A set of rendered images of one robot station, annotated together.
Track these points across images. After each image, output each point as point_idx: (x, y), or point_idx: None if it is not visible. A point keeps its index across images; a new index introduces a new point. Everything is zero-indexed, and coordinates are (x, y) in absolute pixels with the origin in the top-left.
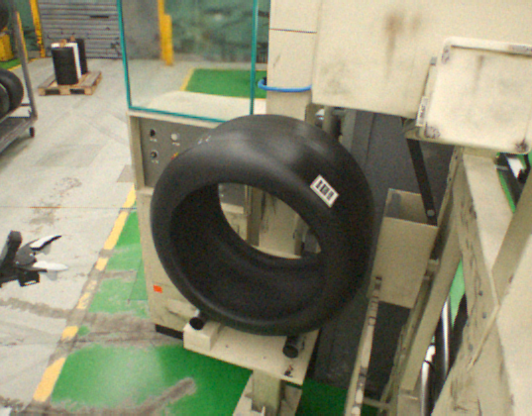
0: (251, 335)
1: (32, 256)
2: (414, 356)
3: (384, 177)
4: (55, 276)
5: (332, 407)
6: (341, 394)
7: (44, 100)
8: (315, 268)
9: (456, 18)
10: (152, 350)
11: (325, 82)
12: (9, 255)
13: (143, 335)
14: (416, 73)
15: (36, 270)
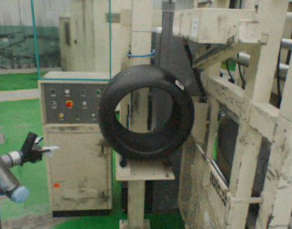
0: (142, 168)
1: (38, 145)
2: (207, 166)
3: None
4: (52, 153)
5: (166, 222)
6: (167, 215)
7: None
8: (163, 133)
9: (234, 16)
10: (55, 226)
11: (202, 36)
12: (31, 144)
13: (45, 221)
14: (226, 31)
15: (45, 150)
